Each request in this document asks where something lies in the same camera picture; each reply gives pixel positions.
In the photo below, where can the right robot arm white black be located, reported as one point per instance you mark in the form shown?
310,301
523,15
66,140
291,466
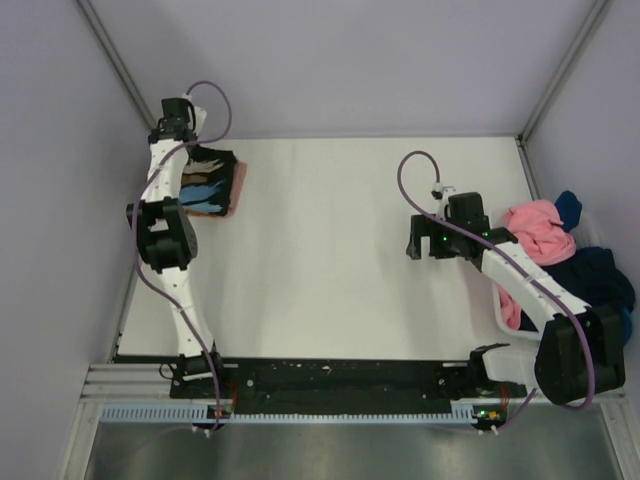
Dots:
578,349

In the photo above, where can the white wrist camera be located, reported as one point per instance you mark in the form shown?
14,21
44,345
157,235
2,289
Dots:
441,193
200,117

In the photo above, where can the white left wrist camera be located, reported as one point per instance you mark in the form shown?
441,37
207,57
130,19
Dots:
200,117

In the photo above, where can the black t shirt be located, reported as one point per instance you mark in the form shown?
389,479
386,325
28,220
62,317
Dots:
202,157

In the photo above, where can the aluminium corner post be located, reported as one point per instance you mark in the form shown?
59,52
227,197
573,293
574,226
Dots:
116,62
588,28

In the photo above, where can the pink crumpled t shirt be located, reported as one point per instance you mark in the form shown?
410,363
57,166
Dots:
538,227

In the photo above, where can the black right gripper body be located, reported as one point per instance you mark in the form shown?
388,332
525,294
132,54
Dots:
443,237

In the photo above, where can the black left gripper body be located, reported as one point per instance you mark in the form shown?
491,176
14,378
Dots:
192,133

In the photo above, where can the left aluminium corner post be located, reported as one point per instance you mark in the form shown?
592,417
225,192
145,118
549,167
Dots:
116,62

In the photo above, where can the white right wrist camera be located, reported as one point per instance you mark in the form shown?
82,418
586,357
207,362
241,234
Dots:
441,193

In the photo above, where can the dark blue crumpled t shirt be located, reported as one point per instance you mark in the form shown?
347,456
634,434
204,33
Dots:
591,274

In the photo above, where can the bright blue crumpled t shirt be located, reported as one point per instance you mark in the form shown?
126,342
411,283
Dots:
627,325

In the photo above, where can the folded pink t shirt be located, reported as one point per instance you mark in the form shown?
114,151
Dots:
239,185

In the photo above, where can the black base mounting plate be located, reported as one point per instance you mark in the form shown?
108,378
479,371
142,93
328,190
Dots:
335,387

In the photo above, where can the right aluminium corner post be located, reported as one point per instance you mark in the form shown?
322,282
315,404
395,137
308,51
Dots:
588,28

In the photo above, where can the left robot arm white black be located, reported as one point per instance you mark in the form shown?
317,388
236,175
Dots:
166,241

